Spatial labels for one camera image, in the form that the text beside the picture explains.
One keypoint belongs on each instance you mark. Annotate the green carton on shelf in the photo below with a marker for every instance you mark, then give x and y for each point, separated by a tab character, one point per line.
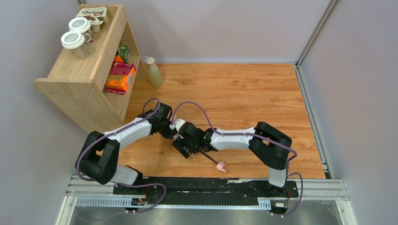
123	54

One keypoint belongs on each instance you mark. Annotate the pink folding umbrella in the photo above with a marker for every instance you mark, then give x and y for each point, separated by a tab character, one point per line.
217	163

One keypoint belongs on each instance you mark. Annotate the green squeeze bottle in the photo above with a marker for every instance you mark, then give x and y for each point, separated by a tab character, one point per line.
153	72

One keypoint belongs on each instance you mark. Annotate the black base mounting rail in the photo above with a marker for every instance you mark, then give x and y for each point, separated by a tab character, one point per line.
213	192

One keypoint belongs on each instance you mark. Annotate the white lidded jar rear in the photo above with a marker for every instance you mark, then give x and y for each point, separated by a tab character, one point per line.
83	26

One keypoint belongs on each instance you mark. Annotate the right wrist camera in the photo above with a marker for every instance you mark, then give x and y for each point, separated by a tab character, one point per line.
176	125

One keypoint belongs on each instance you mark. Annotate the orange pink snack box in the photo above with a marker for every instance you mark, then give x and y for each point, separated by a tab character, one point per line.
119	78

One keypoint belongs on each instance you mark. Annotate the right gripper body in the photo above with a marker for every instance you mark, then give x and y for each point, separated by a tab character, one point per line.
181	146

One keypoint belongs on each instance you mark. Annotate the Chobani yogurt pack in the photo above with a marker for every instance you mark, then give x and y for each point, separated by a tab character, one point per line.
96	16

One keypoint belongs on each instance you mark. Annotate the white lidded jar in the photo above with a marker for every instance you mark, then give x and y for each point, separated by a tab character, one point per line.
74	42
83	26

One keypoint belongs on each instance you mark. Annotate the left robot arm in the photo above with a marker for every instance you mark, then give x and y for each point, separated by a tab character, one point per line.
98	159

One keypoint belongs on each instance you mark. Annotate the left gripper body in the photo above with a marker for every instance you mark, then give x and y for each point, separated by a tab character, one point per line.
167	131

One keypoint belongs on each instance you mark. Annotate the wooden shelf unit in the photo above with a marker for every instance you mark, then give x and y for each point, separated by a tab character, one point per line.
75	86

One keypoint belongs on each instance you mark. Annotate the white lidded jar front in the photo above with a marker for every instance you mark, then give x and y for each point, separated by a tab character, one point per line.
74	42

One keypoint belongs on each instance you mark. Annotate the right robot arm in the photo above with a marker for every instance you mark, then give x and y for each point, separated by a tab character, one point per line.
267	143

